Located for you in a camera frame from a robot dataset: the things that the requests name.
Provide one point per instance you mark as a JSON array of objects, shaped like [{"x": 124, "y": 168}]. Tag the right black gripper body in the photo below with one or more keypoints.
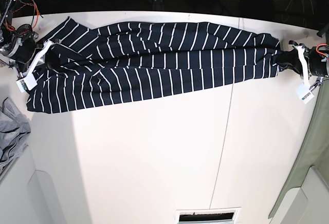
[{"x": 16, "y": 52}]

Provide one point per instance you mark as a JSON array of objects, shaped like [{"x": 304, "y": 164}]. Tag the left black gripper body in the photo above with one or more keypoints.
[{"x": 317, "y": 61}]

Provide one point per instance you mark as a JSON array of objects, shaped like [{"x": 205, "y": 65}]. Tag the navy white striped t-shirt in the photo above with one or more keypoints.
[{"x": 136, "y": 61}]

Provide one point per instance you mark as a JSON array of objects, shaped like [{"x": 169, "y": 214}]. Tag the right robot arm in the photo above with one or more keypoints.
[{"x": 24, "y": 31}]

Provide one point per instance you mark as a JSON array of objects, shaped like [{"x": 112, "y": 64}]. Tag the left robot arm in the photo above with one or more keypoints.
[{"x": 320, "y": 33}]

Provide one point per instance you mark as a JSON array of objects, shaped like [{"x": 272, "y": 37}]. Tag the black round stool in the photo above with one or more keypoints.
[{"x": 257, "y": 9}]

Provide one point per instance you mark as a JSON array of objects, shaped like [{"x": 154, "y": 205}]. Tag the grey clothes pile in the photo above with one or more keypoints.
[{"x": 15, "y": 130}]

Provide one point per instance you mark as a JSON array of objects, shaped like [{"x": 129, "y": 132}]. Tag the grey-green side panel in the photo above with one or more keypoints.
[{"x": 312, "y": 150}]

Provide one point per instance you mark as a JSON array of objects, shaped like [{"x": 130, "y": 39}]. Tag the white vent slot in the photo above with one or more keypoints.
[{"x": 226, "y": 215}]

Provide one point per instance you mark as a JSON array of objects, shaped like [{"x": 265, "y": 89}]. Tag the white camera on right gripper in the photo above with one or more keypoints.
[{"x": 26, "y": 80}]

